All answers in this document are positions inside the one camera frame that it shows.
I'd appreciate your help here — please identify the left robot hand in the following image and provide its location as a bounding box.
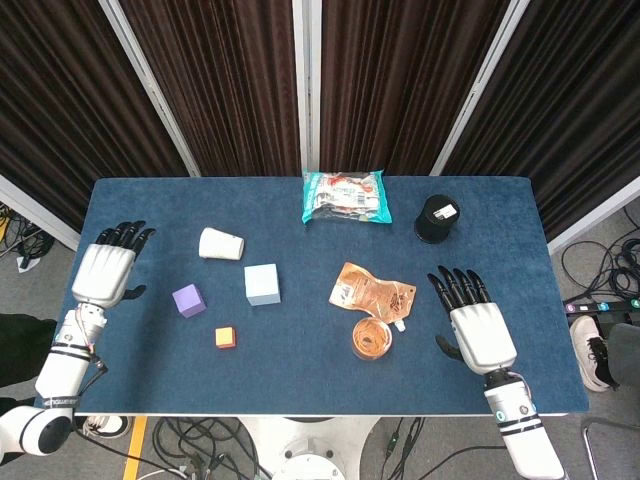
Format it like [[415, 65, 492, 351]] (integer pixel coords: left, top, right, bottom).
[[71, 219, 157, 307]]

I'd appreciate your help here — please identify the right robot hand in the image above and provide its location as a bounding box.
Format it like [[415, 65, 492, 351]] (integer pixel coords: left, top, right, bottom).
[[427, 265, 518, 375]]

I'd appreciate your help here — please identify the purple cube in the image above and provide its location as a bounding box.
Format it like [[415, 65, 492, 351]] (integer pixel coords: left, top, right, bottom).
[[171, 283, 207, 319]]

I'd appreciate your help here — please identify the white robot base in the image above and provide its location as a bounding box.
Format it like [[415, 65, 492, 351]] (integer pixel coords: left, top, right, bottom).
[[233, 416, 382, 480]]

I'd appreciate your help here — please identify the clear jar of rubber bands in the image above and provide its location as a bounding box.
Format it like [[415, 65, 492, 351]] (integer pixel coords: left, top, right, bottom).
[[351, 317, 394, 360]]

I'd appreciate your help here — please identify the dark trouser leg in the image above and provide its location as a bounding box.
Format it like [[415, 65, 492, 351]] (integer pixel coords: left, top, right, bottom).
[[597, 322, 640, 392], [0, 313, 59, 389]]

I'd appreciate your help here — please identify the white paper cup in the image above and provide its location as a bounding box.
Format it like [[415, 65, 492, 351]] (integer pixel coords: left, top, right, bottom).
[[198, 227, 246, 262]]

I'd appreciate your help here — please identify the black power strip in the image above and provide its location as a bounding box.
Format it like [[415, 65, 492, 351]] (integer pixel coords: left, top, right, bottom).
[[563, 297, 640, 317]]

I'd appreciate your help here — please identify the orange spout pouch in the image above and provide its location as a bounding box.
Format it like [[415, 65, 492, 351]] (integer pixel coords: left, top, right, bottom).
[[328, 261, 418, 332]]

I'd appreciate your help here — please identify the black mesh pen holder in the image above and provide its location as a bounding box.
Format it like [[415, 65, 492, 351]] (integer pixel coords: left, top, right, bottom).
[[413, 193, 460, 245]]

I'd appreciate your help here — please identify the grey chair leg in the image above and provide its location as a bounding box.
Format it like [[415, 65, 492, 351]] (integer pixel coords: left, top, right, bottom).
[[579, 417, 640, 480]]

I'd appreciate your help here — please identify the light blue cube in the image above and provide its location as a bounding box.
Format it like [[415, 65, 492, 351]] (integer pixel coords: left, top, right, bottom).
[[243, 263, 282, 307]]

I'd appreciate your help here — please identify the brown curtain panel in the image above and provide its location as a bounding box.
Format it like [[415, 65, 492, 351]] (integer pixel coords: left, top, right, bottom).
[[118, 0, 302, 178], [443, 0, 640, 242], [0, 0, 190, 232], [319, 0, 512, 174]]

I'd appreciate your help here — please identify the blue table cloth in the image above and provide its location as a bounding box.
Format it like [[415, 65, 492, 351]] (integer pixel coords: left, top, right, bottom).
[[33, 174, 590, 416]]

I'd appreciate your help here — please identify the teal snack package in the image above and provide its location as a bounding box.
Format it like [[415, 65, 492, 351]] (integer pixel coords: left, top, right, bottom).
[[301, 168, 392, 226]]

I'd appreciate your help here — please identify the black cable bundle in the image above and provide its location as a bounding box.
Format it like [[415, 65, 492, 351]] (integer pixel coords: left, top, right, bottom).
[[0, 201, 57, 272], [148, 417, 274, 480], [559, 206, 640, 306]]

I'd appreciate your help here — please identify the white partition post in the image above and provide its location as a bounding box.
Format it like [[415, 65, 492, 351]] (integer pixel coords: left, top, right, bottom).
[[291, 0, 322, 174], [98, 0, 202, 178], [431, 0, 532, 177], [546, 174, 640, 257], [0, 173, 81, 252]]

